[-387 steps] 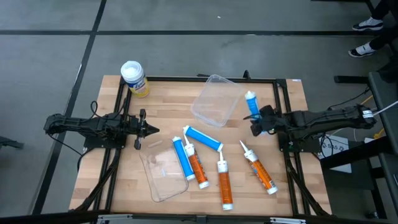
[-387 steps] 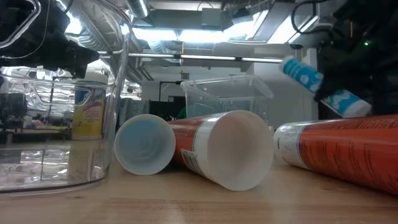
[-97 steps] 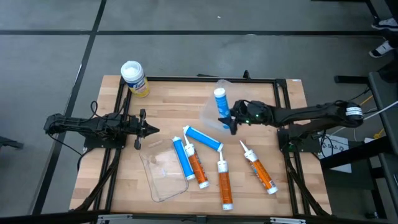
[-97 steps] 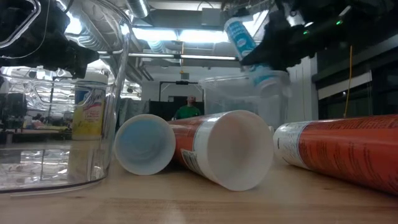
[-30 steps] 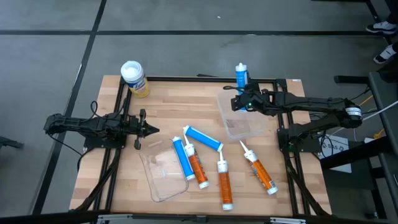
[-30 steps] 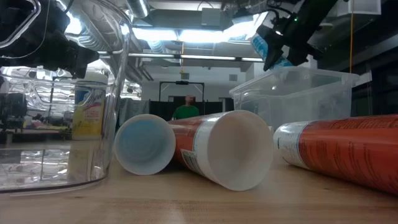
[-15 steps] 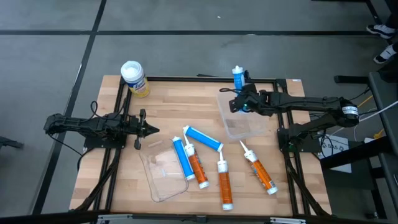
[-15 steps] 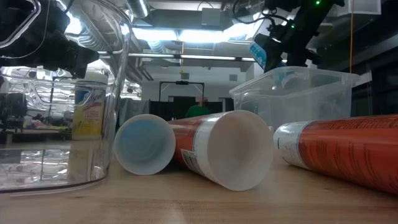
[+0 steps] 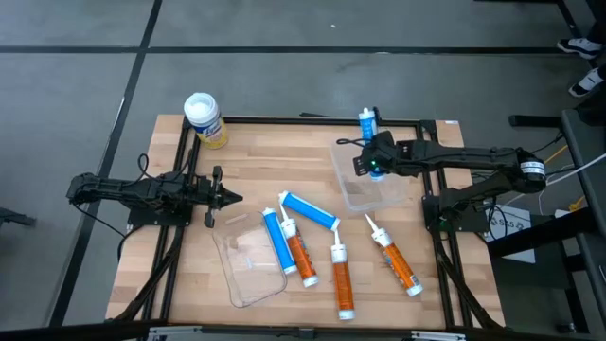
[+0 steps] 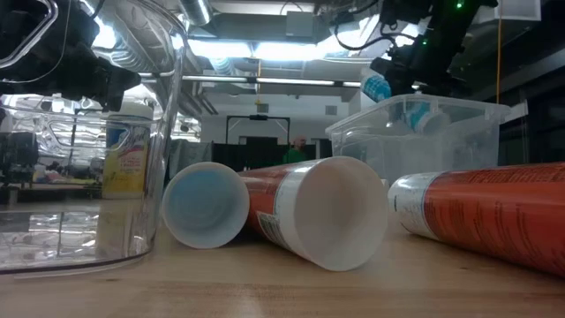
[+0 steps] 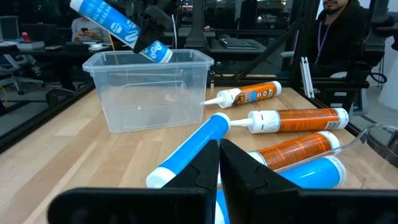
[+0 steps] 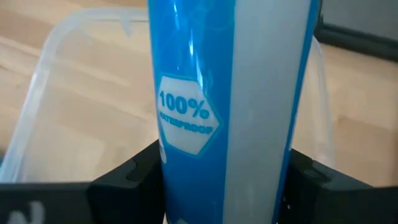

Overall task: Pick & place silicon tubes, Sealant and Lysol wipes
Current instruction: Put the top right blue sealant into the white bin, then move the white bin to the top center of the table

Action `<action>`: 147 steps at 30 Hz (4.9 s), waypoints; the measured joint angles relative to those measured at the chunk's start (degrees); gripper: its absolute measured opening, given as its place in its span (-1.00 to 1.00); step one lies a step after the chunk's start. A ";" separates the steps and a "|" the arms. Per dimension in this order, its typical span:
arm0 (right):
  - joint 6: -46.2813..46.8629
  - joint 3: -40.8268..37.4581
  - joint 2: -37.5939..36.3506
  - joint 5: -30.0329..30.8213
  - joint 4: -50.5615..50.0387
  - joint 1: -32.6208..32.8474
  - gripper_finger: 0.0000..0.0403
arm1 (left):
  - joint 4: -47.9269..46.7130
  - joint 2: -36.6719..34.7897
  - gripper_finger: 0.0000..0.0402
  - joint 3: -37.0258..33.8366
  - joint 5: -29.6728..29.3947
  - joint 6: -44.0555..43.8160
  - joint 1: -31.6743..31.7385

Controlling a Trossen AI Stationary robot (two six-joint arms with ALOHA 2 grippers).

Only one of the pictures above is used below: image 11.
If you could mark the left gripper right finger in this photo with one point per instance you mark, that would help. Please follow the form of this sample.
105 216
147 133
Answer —
311 208

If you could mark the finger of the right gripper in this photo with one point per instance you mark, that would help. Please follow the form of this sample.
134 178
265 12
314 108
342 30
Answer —
149 34

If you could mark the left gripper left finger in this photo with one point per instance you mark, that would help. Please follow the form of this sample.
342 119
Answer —
140 208

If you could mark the blue silicone sealant tube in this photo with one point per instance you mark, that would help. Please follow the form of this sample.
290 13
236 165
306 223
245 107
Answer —
314 174
105 18
192 146

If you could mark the orange Gorilla sealant tube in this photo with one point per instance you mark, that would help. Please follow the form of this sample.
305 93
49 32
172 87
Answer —
304 119
295 151
258 93

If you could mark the person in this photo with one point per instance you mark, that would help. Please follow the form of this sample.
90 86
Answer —
342 37
93 31

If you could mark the person's phone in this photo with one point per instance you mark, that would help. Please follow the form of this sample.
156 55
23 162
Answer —
84 29

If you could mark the translucent plastic storage box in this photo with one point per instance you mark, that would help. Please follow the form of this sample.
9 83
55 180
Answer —
149 105

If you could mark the black keyboard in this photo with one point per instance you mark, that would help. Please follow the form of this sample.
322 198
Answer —
237 43

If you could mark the white flat box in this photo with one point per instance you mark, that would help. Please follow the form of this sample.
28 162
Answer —
31 45

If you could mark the small red object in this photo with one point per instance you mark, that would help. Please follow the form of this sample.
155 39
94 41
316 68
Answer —
26 37

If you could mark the silver aluminium extrusion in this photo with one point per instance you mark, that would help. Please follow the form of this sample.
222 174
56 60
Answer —
306 77

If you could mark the grey office chair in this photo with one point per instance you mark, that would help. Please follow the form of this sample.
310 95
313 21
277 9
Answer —
9 28

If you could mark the black office chair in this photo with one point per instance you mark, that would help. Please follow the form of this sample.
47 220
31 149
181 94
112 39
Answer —
373 46

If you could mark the black diagonal frame brace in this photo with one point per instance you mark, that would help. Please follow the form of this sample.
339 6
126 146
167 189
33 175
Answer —
267 51

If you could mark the black frame post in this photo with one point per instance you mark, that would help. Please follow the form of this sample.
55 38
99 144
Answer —
298 31

